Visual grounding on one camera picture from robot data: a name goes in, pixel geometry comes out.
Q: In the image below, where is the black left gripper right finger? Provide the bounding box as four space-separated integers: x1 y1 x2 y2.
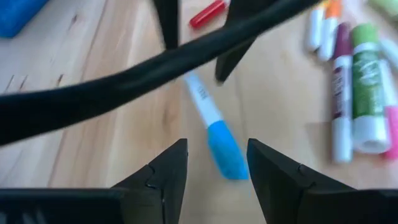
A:
248 139 355 224

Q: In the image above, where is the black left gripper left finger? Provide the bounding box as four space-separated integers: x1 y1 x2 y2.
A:
111 139 189 224

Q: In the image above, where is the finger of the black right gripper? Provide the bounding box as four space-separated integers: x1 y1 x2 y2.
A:
154 0 180 50
215 0 277 83

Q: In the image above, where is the red thin marker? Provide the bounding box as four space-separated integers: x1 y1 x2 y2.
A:
188 0 231 30

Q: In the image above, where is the blue-capped white marker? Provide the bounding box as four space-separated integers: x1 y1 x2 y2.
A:
183 70 249 180

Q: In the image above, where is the orange-capped thin white marker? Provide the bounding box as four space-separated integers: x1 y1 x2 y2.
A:
318 0 343 62

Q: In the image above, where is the maroon thin marker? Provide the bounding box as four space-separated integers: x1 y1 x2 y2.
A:
330 21 354 165

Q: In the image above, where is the pink-capped thin white marker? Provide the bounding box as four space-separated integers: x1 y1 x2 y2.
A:
379 39 398 162

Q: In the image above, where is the blue plastic basket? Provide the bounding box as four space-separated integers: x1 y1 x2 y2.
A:
0 0 50 39

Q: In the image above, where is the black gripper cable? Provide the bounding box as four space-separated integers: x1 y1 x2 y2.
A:
0 0 323 147

